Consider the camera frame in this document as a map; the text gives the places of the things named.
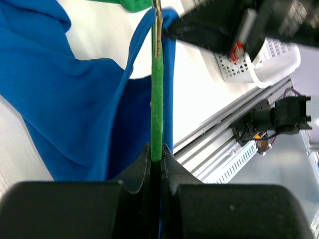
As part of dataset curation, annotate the blue tank top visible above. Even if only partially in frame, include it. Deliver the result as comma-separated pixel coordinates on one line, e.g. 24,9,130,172
0,0,180,239

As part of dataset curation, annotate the green tank top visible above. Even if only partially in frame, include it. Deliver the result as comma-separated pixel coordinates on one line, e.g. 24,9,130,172
119,0,152,13

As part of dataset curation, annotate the green hanger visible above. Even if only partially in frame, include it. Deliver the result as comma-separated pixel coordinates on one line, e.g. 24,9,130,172
151,0,163,162

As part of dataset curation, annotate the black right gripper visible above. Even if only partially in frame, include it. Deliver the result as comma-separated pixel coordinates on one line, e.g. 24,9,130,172
235,0,319,60

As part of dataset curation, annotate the white plastic basket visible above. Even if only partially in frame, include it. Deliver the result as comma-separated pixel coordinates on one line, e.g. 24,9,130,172
214,38,301,88

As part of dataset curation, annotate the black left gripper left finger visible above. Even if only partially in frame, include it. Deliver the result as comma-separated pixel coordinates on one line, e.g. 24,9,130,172
113,143,151,239

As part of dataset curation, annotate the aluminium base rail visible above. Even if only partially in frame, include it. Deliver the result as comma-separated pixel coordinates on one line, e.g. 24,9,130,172
174,77,293,183

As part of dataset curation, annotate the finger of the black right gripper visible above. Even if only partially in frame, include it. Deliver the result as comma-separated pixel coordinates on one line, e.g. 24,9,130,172
163,0,248,52

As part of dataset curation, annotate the white slotted cable duct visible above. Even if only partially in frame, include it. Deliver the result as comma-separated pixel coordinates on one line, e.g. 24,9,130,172
207,141,257,184

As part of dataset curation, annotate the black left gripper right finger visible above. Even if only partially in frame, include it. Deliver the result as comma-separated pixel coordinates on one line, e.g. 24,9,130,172
160,144,203,239

